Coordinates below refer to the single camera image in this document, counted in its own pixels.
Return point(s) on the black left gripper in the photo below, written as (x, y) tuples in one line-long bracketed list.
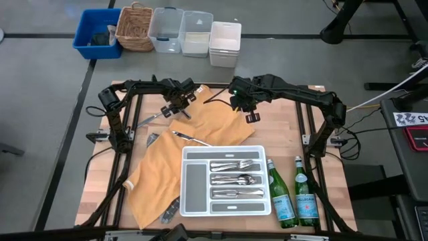
[(180, 93)]

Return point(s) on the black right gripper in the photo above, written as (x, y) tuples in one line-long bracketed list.
[(249, 92)]

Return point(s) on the silver table knife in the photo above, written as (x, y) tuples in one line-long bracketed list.
[(187, 137), (257, 193), (240, 191), (224, 195), (186, 114), (150, 119), (230, 196)]

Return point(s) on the orange cloth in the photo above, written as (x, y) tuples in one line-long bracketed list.
[(157, 167)]

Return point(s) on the white cutlery organizer tray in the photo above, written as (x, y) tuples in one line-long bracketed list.
[(195, 187)]

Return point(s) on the green glass water bottle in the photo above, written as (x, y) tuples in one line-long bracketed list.
[(306, 204), (284, 204)]

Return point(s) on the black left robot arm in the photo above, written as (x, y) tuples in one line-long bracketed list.
[(113, 114)]

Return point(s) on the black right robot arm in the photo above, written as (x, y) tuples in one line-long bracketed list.
[(334, 110)]

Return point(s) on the dark grey flat utensil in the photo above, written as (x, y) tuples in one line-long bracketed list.
[(152, 139)]

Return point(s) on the clear plastic bin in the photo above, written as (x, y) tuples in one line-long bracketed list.
[(195, 30)]

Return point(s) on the white plastic bin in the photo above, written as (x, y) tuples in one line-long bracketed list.
[(224, 33)]

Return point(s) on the wicker basket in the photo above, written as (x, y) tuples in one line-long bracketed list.
[(133, 26)]

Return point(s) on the black bundle in bin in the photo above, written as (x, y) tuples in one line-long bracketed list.
[(99, 39)]

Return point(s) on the dark patterned flat utensil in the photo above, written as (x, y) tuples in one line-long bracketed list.
[(170, 211)]

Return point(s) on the black stand leg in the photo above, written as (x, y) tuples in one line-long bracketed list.
[(334, 31), (406, 16)]

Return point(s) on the blue plastic bin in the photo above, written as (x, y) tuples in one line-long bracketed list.
[(87, 20)]

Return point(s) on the black floor foot bar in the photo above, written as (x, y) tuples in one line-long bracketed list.
[(378, 86)]

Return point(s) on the black desk foot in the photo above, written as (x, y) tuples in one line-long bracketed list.
[(374, 187)]

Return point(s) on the white printed label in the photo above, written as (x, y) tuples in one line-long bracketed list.
[(406, 119)]

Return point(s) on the black side desk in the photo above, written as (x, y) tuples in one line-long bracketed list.
[(401, 160)]

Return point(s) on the red framed device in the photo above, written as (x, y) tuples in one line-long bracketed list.
[(414, 139)]

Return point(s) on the person's shoe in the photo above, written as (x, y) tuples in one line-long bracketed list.
[(420, 63)]

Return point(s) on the black keyboard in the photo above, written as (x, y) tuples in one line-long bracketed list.
[(422, 224)]

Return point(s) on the dark grey floor bracket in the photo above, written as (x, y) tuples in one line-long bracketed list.
[(11, 150)]

